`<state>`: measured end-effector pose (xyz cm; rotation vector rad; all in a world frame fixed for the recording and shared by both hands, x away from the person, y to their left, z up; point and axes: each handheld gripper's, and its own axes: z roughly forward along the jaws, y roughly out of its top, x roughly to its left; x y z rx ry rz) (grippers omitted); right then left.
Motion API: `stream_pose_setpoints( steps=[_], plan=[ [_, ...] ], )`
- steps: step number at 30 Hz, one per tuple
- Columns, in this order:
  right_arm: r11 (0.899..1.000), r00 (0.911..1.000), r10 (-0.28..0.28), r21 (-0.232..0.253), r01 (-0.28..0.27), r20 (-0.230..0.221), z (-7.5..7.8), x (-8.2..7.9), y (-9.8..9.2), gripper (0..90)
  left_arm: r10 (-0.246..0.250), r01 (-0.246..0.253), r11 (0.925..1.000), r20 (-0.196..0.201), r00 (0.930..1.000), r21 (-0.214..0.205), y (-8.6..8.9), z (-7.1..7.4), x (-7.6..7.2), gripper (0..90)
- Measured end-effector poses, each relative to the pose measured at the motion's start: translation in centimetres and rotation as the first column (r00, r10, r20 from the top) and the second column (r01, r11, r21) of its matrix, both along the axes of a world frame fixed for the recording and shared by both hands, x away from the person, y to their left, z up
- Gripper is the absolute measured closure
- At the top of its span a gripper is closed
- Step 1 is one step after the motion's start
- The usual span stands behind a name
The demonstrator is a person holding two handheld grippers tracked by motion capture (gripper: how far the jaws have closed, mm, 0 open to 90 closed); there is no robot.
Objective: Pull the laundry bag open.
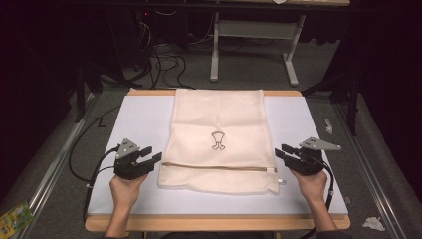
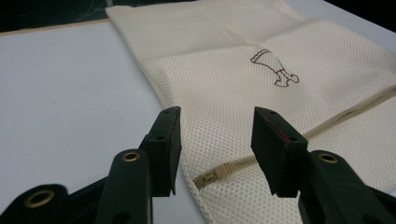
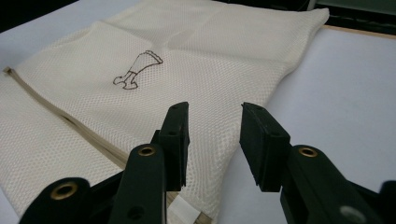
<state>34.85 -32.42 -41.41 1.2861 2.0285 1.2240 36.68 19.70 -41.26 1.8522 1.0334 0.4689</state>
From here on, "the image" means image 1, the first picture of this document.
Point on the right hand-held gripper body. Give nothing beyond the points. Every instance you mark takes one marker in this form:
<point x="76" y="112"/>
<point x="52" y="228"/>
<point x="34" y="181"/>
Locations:
<point x="307" y="162"/>

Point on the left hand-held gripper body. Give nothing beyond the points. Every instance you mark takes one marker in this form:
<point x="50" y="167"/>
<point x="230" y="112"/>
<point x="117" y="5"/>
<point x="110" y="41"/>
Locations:
<point x="127" y="167"/>

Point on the cream mesh laundry bag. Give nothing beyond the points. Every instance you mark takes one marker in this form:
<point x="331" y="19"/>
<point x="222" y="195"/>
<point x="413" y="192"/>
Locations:
<point x="219" y="139"/>

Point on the person's left hand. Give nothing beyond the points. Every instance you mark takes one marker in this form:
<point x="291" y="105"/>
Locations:
<point x="126" y="192"/>

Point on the person's right hand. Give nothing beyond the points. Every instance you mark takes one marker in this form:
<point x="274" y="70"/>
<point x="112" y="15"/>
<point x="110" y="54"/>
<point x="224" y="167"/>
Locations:
<point x="312" y="187"/>

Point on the white table mat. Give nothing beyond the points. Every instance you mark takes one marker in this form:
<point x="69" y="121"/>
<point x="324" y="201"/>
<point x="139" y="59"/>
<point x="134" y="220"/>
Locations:
<point x="142" y="126"/>

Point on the small clear plastic scrap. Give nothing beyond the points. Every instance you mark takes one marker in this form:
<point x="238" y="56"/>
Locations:
<point x="328" y="126"/>

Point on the black stand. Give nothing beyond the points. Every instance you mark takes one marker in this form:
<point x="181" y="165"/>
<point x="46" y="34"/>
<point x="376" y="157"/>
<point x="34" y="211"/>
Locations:
<point x="352" y="99"/>
<point x="80" y="89"/>

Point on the wooden table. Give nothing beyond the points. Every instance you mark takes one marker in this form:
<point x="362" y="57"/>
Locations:
<point x="205" y="223"/>

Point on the crumpled white tissue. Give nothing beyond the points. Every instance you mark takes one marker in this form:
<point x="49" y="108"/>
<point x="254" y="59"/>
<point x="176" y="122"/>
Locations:
<point x="374" y="224"/>

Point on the green printed packet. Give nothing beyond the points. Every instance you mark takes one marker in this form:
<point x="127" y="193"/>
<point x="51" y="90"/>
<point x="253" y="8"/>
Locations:
<point x="13" y="220"/>

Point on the metal floor rail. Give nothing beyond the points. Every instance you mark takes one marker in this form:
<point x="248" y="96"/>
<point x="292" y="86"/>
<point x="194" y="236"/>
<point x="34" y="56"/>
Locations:
<point x="368" y="172"/>
<point x="56" y="166"/>

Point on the white metal desk frame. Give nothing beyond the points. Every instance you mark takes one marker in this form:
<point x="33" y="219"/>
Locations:
<point x="255" y="30"/>

